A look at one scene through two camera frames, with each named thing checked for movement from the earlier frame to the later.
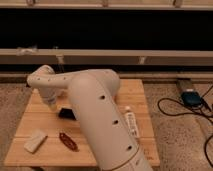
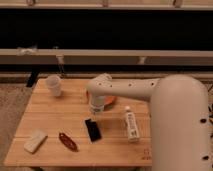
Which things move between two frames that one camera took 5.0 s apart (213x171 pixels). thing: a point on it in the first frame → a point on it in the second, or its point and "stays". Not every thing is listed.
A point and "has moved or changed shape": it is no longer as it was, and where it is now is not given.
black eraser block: (66, 113) has moved or changed shape
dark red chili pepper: (68, 142) stays
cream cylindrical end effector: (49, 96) → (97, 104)
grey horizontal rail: (41, 56) stays
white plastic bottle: (131, 122) stays
